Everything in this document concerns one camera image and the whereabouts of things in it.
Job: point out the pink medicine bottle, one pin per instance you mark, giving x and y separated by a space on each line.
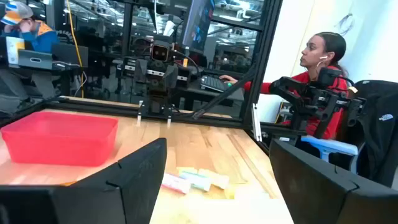
175 184

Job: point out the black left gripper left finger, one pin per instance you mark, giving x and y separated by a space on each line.
124 193

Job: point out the white box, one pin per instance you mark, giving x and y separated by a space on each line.
14 49

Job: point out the person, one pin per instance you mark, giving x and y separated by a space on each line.
323 49
40 40

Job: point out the black jacket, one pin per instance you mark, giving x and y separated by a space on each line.
379 130

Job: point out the blue chair armrest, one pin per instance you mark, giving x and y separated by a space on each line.
332 145

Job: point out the silver metal bracket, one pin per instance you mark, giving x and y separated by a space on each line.
256 124

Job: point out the yellow medicine bottle white cap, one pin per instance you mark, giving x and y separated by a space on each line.
216 179

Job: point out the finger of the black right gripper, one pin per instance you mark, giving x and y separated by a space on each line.
140 112
169 115

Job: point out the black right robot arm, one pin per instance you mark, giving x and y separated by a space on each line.
157 99

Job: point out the pink-red plastic bin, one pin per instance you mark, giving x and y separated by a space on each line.
59 137

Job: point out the black aluminium cell frame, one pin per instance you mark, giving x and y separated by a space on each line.
264 46

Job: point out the black keyboard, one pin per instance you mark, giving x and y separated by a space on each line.
214 84

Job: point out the green medicine bottle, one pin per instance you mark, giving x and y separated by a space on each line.
197 181

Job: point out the grey box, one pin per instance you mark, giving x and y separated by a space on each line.
34 59

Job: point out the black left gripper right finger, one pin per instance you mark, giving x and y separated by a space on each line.
317 193

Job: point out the dark computer monitor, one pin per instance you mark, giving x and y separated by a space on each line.
199 25

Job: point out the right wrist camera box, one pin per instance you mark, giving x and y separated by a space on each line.
160 53

